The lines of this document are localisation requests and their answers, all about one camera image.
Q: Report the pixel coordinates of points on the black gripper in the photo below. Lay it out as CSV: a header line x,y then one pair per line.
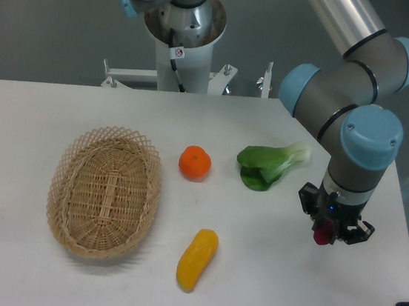
x,y
347,225

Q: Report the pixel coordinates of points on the purple sweet potato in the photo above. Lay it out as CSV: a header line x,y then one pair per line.
x,y
323,233

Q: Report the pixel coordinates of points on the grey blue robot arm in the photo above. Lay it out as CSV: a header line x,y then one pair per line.
x,y
337,108

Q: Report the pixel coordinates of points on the woven wicker basket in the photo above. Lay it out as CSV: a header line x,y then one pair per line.
x,y
104,193

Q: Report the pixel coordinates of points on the green bok choy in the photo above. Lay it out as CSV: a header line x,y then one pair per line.
x,y
262,166

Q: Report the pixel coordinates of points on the yellow mango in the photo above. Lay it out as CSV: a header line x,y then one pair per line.
x,y
197,256

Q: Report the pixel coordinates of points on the orange mandarin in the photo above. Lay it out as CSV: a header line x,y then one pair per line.
x,y
194,163

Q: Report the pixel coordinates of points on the white clamp post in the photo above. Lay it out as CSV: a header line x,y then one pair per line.
x,y
264,83

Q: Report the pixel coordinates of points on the white mounting frame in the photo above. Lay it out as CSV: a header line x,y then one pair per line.
x,y
218,82

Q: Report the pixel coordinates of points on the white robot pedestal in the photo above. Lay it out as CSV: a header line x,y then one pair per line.
x,y
184,41

